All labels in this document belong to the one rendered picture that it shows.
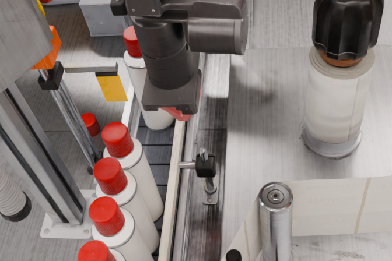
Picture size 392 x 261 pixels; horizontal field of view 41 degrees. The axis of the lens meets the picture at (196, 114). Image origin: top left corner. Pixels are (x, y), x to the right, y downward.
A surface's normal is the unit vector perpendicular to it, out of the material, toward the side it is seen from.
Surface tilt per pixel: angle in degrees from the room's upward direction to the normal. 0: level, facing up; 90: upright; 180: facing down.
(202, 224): 0
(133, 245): 90
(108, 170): 3
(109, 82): 90
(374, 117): 0
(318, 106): 87
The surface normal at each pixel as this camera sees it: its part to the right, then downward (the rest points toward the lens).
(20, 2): 0.77, 0.44
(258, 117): -0.13, -0.61
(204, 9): -0.22, 0.67
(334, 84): -0.37, 0.77
